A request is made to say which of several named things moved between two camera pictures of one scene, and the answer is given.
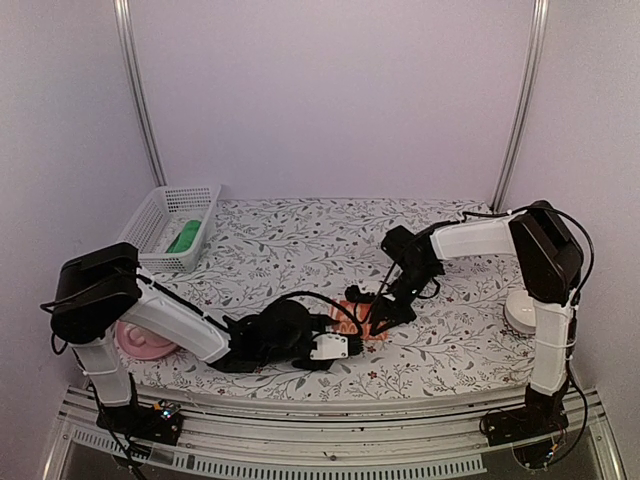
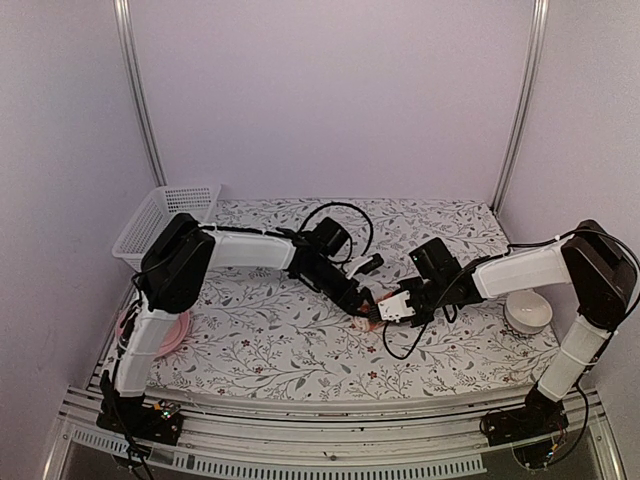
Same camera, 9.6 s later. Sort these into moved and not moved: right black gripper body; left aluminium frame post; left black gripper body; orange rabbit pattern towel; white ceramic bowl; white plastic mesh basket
Moved: left black gripper body; orange rabbit pattern towel; right black gripper body
Not moved: white ceramic bowl; white plastic mesh basket; left aluminium frame post
